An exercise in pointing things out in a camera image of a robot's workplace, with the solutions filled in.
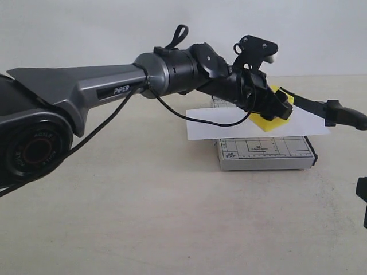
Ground white paper sheet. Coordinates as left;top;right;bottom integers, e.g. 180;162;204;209
186;106;330;140

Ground black cutter blade arm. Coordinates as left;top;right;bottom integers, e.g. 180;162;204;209
280;87;366;131

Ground yellow foam cube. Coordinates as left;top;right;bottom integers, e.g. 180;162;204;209
249;84;294;132

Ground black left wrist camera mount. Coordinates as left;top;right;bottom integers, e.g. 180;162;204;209
233;35;279;72

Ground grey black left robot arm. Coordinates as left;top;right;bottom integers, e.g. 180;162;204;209
1;42;292;195

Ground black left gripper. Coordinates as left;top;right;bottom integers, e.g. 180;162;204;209
227;71;292;121

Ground grey paper cutter base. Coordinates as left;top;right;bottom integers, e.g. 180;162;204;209
210;97;319;172

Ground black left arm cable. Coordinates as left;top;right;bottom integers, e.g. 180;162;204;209
0;24;256;198

